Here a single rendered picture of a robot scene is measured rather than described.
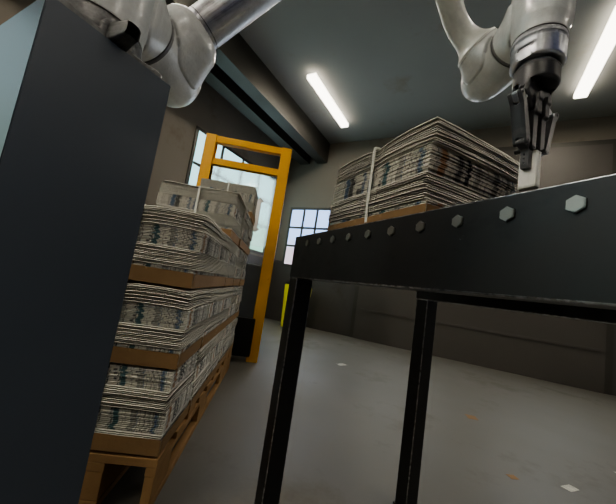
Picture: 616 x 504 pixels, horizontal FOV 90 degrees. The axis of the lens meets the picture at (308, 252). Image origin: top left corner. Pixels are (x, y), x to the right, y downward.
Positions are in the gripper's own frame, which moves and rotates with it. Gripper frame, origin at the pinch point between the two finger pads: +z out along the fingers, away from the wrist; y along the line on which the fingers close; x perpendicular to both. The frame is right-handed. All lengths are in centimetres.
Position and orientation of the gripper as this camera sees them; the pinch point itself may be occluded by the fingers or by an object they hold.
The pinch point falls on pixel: (529, 171)
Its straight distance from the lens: 71.3
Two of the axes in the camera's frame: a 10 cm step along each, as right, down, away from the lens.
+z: -1.5, 9.8, -1.2
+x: 4.4, -0.4, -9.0
